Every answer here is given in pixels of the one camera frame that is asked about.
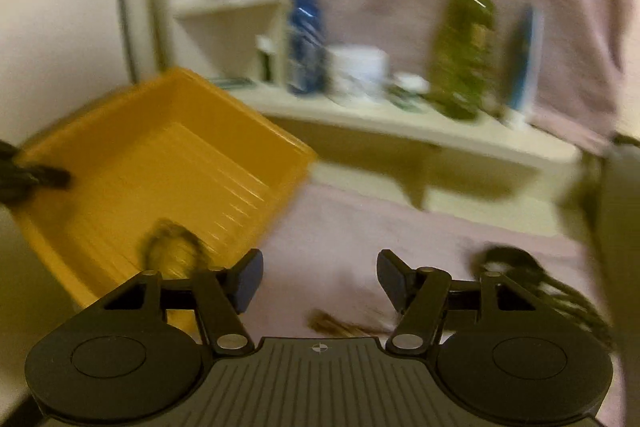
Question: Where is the cream wooden shelf unit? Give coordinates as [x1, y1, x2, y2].
[165, 0, 582, 239]

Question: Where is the pink blanket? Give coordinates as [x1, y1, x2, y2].
[165, 184, 622, 360]

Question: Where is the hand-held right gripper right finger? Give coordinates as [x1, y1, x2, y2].
[376, 249, 547, 356]

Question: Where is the dark beaded necklace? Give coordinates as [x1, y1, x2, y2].
[500, 264, 615, 350]

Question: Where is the yellow plastic tray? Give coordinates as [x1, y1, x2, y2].
[10, 67, 318, 333]

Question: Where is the black wristwatch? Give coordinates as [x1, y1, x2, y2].
[474, 245, 542, 279]

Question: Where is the blue and white tube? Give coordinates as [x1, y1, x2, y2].
[502, 4, 544, 128]

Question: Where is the grey cushion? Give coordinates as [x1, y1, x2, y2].
[560, 133, 640, 410]

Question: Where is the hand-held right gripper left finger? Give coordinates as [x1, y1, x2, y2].
[91, 249, 265, 356]

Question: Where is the dark beaded bracelet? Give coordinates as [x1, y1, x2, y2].
[140, 218, 208, 280]

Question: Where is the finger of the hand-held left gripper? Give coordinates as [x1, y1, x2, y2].
[0, 139, 72, 206]

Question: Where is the small green-label jar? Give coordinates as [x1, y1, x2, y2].
[390, 73, 432, 110]

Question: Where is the green lotion bottle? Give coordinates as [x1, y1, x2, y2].
[428, 0, 499, 122]

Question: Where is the white cream jar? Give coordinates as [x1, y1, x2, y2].
[327, 45, 390, 106]

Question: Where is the blue spray bottle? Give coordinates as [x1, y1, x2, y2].
[286, 0, 329, 96]

